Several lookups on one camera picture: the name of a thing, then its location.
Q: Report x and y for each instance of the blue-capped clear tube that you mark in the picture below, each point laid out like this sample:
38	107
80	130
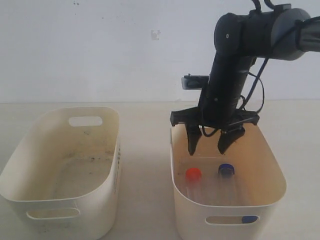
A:
227	185

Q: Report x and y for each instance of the cream plastic bin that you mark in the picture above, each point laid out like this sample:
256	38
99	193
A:
259	180
62	180

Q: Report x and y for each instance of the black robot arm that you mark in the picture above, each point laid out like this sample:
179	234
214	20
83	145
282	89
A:
282	33

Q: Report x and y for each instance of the orange-capped clear tube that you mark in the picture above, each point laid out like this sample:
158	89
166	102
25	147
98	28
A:
193	184

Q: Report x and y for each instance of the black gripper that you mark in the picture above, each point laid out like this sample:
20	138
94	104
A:
217	109

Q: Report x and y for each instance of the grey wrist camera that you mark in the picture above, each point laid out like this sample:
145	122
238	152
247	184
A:
194	82

